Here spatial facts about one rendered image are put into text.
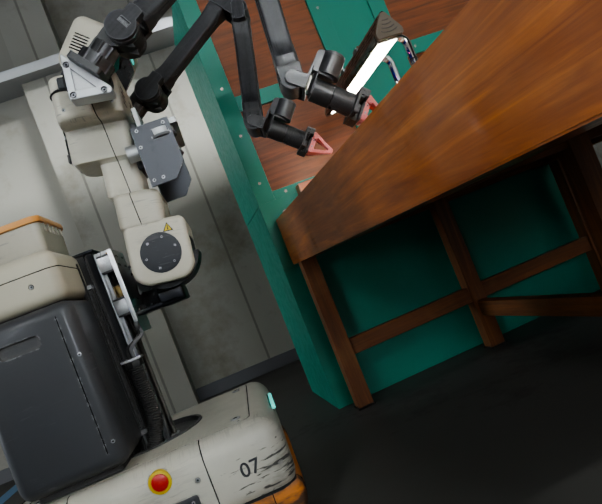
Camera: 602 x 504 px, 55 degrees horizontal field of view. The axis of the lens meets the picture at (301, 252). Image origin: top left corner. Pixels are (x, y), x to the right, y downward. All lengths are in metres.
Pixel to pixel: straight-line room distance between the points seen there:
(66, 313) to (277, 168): 1.16
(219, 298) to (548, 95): 3.41
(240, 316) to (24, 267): 2.64
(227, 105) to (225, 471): 1.44
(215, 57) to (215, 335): 2.08
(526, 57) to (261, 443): 0.97
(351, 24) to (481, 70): 1.84
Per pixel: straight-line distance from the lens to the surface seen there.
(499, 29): 0.70
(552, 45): 0.65
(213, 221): 3.96
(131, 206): 1.54
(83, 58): 1.49
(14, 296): 1.43
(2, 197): 4.26
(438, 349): 2.42
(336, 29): 2.54
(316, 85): 1.42
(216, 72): 2.37
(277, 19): 1.49
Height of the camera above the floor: 0.55
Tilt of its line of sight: 2 degrees up
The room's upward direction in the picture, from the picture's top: 22 degrees counter-clockwise
